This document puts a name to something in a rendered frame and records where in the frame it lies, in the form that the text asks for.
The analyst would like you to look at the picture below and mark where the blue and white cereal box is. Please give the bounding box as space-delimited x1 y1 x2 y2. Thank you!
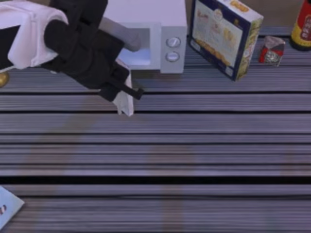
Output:
188 0 264 82

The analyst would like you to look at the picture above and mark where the small red and grey box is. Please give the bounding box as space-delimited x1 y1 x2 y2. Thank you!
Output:
258 35 286 67

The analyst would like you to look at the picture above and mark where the white toy microwave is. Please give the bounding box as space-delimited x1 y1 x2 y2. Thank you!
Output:
101 0 188 117

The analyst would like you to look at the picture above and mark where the light blue flat card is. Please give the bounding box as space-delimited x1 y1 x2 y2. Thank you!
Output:
0 185 26 230

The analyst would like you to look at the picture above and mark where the round gold object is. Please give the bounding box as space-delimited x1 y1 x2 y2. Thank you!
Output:
0 72 10 88

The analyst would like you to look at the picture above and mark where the grey round knob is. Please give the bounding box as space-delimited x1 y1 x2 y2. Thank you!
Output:
165 51 180 62
166 36 181 48

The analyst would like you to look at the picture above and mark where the dark bottle with red label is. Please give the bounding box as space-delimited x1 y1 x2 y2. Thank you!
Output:
290 0 311 52

